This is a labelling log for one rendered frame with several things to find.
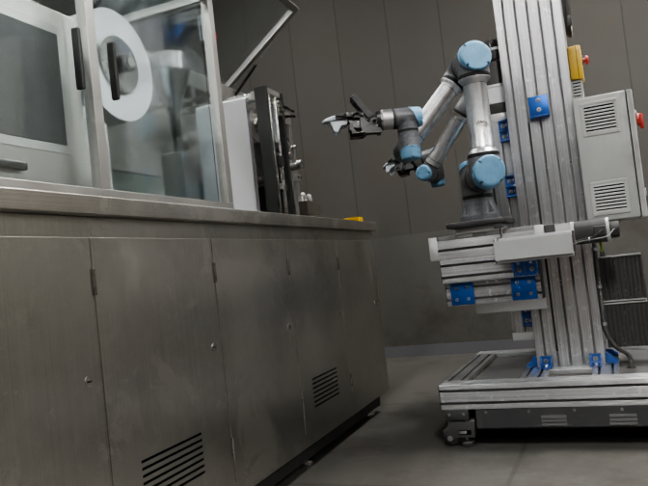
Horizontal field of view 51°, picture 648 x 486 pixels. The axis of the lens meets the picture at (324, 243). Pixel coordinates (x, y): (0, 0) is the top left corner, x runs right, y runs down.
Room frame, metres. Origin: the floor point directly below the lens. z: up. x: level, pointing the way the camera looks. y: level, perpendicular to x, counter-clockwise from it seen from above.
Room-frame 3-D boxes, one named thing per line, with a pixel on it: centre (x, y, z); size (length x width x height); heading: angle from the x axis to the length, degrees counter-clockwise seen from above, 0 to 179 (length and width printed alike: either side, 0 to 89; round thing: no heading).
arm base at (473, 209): (2.63, -0.61, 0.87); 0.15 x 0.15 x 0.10
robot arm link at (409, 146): (2.50, -0.35, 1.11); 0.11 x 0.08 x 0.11; 3
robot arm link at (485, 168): (2.49, -0.61, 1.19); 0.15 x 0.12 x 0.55; 3
